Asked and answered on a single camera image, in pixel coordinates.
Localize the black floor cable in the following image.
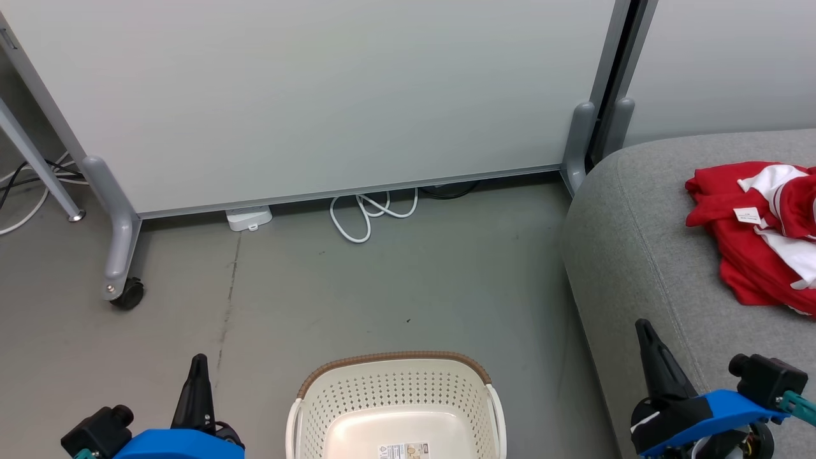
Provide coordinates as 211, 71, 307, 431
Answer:
421, 182, 479, 200

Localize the black cable by table leg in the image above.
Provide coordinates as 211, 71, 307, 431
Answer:
0, 161, 84, 211

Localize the red white jersey with logo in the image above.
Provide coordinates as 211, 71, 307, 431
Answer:
685, 161, 816, 316

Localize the cream perforated laundry basket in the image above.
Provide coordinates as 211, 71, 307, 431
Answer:
285, 351, 507, 459

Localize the white looped floor cable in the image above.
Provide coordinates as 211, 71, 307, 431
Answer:
329, 188, 419, 244

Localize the grey metal table leg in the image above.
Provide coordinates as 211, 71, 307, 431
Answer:
0, 96, 85, 222

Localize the printed basket label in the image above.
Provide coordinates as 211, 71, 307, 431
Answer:
377, 442, 430, 459

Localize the white cable by table leg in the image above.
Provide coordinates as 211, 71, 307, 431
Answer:
0, 152, 90, 237

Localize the grey partition foot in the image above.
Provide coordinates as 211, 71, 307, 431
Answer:
82, 155, 142, 300
602, 97, 636, 160
561, 101, 597, 195

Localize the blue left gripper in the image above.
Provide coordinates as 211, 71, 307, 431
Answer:
112, 354, 246, 459

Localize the grey fabric sofa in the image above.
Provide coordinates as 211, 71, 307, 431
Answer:
561, 129, 816, 459

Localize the white power adapter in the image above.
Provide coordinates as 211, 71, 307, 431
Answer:
226, 205, 273, 232

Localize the wide white partition panel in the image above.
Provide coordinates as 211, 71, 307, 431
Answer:
0, 0, 632, 221

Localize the black caster wheel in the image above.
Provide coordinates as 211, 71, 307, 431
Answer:
110, 277, 145, 311

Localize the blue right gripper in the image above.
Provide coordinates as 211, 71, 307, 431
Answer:
630, 319, 791, 459

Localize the narrow white partition panel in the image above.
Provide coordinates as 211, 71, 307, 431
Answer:
622, 0, 816, 147

